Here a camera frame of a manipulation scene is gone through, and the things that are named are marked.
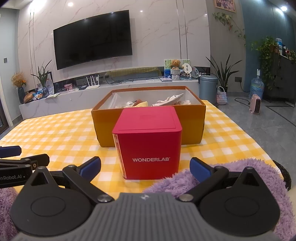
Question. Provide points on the snack bags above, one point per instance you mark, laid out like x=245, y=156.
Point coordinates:
x=39, y=95

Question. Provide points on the hanging vine plant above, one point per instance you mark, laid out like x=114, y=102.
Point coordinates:
x=225, y=19

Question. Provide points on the paper sheets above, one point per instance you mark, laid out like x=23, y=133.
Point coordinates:
x=52, y=95

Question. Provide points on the dark cabinet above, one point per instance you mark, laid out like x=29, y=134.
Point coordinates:
x=284, y=78

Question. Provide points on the yellow checked mat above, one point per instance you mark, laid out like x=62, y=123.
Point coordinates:
x=57, y=129

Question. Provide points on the white cloth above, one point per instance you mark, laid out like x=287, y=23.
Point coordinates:
x=171, y=99

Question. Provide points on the brown bread loaf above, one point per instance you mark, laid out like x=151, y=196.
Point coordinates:
x=29, y=97

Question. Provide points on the decorative plate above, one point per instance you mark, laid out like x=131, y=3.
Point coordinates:
x=194, y=72

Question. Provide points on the white marble TV console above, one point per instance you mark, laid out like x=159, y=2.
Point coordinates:
x=69, y=104

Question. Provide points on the tall leafy potted plant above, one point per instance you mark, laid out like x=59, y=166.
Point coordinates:
x=223, y=71

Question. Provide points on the woven basket bag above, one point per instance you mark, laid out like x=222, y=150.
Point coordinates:
x=222, y=97

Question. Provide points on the black set-top box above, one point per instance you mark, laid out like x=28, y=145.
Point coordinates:
x=83, y=87

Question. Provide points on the pink heater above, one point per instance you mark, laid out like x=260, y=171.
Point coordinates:
x=255, y=104

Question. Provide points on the brown teddy bear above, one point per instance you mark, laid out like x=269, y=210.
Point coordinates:
x=175, y=64

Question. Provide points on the red cube box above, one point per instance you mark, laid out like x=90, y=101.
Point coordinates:
x=148, y=143

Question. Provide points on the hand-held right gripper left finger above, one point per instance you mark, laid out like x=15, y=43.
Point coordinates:
x=90, y=168

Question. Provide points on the pink card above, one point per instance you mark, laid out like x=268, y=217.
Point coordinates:
x=68, y=87

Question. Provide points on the green grass potted plant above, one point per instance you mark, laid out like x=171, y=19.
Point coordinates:
x=42, y=76

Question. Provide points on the blue water bottle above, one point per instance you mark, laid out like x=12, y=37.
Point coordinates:
x=256, y=87

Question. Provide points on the vase with dried flowers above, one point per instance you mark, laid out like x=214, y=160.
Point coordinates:
x=18, y=80

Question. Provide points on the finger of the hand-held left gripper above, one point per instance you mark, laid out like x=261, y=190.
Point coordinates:
x=9, y=151

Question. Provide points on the white router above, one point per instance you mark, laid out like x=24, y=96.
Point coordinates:
x=92, y=87

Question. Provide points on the framed wall picture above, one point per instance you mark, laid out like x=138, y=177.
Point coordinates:
x=225, y=5

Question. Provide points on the purple fluffy rug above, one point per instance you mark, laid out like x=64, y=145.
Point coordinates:
x=266, y=215

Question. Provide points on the bushy pothos plant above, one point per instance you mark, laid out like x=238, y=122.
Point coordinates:
x=266, y=51

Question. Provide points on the orange cardboard box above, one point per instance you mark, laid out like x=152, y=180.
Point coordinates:
x=104, y=125

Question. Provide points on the white paddle fan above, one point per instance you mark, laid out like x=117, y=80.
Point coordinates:
x=186, y=69

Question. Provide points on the grey trash bin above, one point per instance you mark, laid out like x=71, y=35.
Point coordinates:
x=208, y=89

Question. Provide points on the brown sponge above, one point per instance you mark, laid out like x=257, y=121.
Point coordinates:
x=139, y=101

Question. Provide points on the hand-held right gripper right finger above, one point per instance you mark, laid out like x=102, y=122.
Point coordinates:
x=200, y=169

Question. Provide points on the black wall television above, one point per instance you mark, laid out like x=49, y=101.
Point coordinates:
x=92, y=39

